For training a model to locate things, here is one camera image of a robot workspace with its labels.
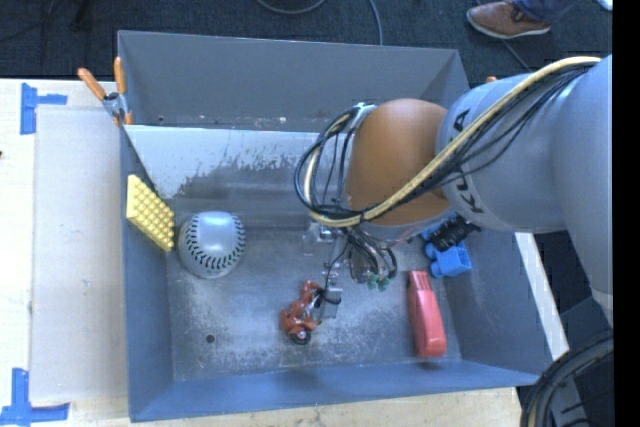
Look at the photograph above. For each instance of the red flat tool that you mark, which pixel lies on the red flat tool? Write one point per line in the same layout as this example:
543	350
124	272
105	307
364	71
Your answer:
426	320

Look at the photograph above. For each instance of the red toy motorcycle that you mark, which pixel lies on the red toy motorcycle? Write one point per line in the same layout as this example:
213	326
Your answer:
295	320

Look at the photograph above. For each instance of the grey metal bin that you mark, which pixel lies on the grey metal bin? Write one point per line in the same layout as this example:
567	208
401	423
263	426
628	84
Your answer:
260	80

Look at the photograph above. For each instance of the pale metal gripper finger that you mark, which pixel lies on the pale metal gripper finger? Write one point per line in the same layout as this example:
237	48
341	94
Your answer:
316	301
332	310

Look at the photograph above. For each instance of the yellow studded toy plate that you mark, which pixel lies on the yellow studded toy plate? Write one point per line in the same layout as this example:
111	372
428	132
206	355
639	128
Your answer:
149	211

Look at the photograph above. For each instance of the blue toy block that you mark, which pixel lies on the blue toy block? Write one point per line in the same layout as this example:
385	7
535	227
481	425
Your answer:
452	262

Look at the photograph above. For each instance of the grey baseball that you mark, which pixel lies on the grey baseball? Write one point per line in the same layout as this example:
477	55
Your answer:
211	245

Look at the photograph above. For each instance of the pale wood board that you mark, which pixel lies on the pale wood board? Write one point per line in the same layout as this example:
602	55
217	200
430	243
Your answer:
75	240

